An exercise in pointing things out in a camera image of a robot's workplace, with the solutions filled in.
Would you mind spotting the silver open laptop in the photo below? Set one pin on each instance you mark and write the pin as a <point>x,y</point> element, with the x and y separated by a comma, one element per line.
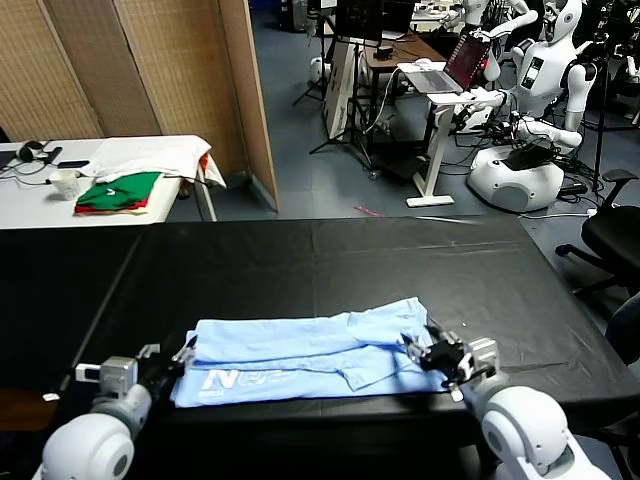
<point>440,80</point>

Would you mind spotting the small black table cover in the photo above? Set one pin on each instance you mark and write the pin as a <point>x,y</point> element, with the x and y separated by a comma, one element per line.
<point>50,300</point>

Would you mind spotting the white side table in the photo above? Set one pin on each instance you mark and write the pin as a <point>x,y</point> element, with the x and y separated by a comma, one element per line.
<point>30,210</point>

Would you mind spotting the light blue t-shirt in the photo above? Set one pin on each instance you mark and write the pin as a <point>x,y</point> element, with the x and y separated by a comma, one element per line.
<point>300,350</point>

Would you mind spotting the white board panel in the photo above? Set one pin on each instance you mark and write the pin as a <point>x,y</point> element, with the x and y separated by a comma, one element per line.
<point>337,90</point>

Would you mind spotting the white standing desk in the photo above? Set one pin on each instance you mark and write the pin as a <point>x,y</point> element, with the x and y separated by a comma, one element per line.
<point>435,150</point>

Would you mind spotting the green folded shirt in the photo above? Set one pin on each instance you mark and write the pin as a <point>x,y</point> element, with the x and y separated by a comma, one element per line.
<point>122,189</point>

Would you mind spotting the black headphones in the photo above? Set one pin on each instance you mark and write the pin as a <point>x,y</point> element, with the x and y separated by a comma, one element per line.
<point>31,150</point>

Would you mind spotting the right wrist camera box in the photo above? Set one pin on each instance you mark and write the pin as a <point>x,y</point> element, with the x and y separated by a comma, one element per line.
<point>482,357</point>

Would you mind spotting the black laptop on desk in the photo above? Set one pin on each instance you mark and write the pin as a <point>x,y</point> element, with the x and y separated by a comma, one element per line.
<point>397,20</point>

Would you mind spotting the red pen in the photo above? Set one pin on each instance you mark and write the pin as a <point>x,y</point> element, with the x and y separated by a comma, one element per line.
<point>369,210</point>

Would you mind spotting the red folded shirt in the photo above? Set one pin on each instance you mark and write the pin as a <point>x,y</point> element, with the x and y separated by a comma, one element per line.
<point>107,210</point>

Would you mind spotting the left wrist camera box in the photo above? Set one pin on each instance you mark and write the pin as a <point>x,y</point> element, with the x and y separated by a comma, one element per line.
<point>115,375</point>

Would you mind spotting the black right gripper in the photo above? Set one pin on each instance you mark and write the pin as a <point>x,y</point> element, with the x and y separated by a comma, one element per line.
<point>445,361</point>

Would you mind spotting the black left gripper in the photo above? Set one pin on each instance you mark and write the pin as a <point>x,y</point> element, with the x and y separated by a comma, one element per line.
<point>157,372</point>

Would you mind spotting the orange cloth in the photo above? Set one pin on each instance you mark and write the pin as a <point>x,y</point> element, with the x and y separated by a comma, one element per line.
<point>204,164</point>

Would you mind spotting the black tripod stand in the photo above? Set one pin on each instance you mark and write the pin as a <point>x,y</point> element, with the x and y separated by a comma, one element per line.
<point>356,100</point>

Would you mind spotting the black office chair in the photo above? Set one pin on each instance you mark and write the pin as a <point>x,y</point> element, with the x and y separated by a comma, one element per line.
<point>612,235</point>

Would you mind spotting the bamboo folding screen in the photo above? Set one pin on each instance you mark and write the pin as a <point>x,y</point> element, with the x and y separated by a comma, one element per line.
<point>150,65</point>

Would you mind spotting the small black box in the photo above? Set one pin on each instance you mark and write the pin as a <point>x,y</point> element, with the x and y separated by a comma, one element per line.
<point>384,53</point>

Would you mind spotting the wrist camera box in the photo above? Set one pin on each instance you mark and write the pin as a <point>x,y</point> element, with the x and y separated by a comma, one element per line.
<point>482,357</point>
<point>115,375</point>

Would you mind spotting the black remote control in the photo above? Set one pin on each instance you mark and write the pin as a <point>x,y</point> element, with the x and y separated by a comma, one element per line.
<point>52,155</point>

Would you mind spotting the large black table cover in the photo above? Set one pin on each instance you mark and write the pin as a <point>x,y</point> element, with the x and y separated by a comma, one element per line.
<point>350,270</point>

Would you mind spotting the black smartphone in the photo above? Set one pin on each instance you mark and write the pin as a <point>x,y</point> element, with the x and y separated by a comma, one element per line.
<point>74,163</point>

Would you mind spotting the brown wooden desk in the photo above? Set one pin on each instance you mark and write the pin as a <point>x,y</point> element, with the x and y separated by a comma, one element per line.
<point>415,47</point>

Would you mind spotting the white paper cup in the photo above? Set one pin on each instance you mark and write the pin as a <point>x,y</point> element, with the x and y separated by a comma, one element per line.
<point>68,186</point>

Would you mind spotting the white background humanoid robot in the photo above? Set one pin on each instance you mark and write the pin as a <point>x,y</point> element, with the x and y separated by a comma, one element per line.
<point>475,12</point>

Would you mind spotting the black monitor on stand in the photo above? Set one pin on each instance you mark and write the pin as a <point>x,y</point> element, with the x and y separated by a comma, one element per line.
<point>360,20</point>

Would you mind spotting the tall black light stand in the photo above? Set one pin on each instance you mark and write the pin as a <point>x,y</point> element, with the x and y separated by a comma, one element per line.
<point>601,125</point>

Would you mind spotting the white wheeled humanoid robot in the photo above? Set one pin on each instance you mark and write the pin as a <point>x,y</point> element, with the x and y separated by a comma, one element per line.
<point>535,75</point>

